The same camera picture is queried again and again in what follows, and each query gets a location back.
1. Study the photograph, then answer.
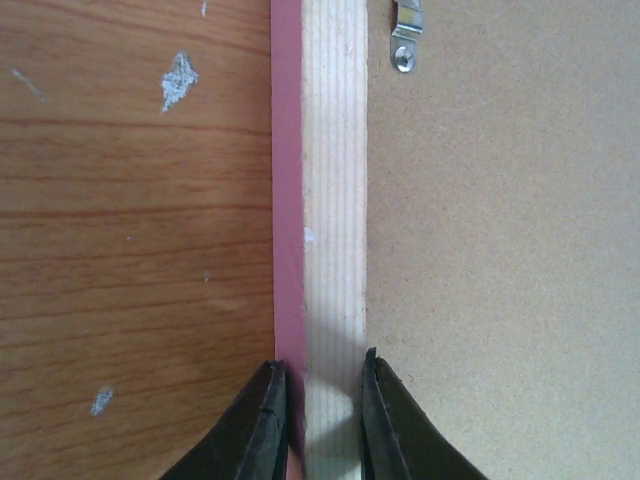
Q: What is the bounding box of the pink picture frame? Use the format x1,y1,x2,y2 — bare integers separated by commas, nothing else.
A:
271,1,639,479

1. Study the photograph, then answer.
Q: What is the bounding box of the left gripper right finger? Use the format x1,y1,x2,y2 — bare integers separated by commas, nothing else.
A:
360,348,486,480

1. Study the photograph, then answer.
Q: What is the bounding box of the metal frame turn clip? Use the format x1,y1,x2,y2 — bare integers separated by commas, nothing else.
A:
390,0,425,74

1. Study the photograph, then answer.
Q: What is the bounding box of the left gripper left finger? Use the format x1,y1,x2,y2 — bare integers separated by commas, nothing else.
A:
162,361,288,480

